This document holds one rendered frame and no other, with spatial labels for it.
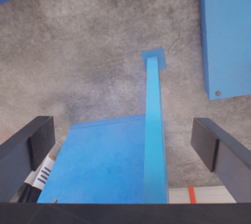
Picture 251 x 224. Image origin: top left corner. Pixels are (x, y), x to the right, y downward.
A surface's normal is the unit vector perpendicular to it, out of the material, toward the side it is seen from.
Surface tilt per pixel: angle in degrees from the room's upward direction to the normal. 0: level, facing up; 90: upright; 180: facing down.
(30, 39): 0
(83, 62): 0
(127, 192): 90
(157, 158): 90
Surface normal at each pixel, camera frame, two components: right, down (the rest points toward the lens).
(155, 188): -0.29, -0.77
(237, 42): -0.11, 0.62
